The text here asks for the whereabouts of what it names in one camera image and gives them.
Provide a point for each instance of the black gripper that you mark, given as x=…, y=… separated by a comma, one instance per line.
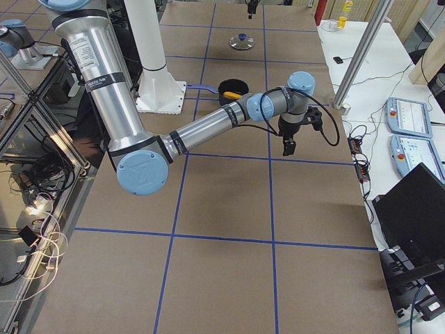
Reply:
x=289, y=129
x=251, y=5

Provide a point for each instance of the glass lid purple knob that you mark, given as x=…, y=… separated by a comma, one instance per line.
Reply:
x=241, y=42

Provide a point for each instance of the yellow plastic corn cob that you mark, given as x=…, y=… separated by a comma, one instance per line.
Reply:
x=231, y=95

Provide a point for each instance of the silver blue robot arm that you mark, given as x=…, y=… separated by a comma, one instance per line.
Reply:
x=141, y=158

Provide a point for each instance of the dark blue saucepan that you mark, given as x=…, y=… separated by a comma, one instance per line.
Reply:
x=233, y=85

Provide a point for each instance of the orange black power strip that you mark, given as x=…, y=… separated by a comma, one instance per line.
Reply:
x=360, y=160

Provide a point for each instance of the small black square sensor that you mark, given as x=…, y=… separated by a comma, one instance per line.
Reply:
x=338, y=60

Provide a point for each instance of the near blue teach pendant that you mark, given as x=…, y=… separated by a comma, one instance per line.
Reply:
x=409, y=151

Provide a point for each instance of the blue teach pendant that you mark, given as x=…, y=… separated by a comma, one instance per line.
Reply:
x=408, y=117
x=409, y=151

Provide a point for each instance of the far blue teach pendant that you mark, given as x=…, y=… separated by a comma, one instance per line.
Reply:
x=408, y=117

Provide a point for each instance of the black laptop computer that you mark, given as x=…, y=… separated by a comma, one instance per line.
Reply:
x=413, y=211

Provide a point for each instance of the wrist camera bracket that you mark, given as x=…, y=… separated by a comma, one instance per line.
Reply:
x=314, y=117

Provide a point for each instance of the aluminium frame post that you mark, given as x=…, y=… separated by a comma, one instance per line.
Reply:
x=365, y=43

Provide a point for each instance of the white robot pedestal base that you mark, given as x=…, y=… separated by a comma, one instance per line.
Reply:
x=158, y=91

